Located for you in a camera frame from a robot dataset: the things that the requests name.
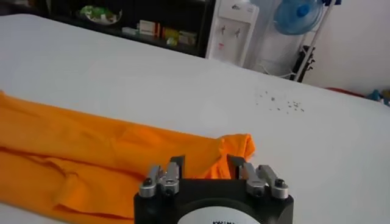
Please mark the orange t-shirt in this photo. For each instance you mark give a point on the orange t-shirt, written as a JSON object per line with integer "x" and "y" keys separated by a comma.
{"x": 76, "y": 146}

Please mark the blue water jug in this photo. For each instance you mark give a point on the blue water jug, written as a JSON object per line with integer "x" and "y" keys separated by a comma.
{"x": 297, "y": 16}

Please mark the scattered dark crumbs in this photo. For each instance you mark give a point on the scattered dark crumbs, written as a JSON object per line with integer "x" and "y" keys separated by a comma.
{"x": 280, "y": 102}

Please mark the white water dispenser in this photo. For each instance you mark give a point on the white water dispenser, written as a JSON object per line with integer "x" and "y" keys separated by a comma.
{"x": 231, "y": 33}

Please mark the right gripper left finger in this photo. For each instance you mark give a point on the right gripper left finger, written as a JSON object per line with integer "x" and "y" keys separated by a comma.
{"x": 172, "y": 176}

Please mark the black shelving unit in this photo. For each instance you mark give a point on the black shelving unit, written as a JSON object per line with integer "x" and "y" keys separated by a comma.
{"x": 189, "y": 18}

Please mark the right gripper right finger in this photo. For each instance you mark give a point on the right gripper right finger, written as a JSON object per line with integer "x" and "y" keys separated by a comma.
{"x": 251, "y": 178}

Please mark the small green box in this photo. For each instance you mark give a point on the small green box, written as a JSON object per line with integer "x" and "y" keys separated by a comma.
{"x": 172, "y": 41}

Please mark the white red striped box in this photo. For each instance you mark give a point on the white red striped box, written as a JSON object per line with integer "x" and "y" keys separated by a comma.
{"x": 148, "y": 28}

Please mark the yellow green medicine box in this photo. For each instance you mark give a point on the yellow green medicine box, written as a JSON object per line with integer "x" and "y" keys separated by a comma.
{"x": 170, "y": 33}

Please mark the black tripod stand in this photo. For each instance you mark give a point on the black tripod stand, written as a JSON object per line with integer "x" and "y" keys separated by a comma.
{"x": 303, "y": 65}

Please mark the white metal jug rack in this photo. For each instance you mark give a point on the white metal jug rack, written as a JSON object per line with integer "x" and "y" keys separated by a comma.
{"x": 314, "y": 42}

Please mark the green white medicine box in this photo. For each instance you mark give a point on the green white medicine box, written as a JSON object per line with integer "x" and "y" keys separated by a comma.
{"x": 187, "y": 37}

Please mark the bowl of green packets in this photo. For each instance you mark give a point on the bowl of green packets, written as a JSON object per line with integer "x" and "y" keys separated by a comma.
{"x": 99, "y": 14}

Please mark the white flat box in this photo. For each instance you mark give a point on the white flat box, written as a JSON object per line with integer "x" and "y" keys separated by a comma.
{"x": 130, "y": 31}

